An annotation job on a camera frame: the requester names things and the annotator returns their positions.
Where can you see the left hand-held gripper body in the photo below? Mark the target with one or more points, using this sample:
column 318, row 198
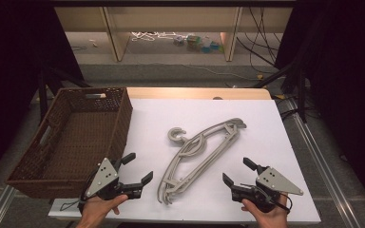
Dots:
column 103, row 177

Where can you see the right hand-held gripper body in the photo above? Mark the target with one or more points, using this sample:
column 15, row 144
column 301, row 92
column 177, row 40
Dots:
column 275, row 182

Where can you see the brown wicker basket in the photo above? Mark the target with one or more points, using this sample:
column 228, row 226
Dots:
column 82, row 136

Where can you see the grey plastic clothes hanger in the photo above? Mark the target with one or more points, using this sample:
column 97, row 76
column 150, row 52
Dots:
column 202, row 134
column 175, row 135

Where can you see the person's left hand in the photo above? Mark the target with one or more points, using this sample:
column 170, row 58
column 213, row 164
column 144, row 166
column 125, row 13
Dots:
column 96, row 210

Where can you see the person's right hand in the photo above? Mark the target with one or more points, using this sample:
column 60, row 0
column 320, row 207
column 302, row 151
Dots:
column 271, row 220

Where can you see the black metal stand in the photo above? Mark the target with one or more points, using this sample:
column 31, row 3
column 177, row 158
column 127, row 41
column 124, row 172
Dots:
column 301, row 95
column 43, row 91

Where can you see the black curtain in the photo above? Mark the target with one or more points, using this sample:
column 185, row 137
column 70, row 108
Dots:
column 345, row 79
column 15, row 63

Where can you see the colourful toys on floor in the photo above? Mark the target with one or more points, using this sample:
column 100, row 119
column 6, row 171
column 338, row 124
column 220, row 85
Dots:
column 199, row 42

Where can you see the pale wooden shelf unit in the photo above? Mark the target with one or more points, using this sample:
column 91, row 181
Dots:
column 171, row 19

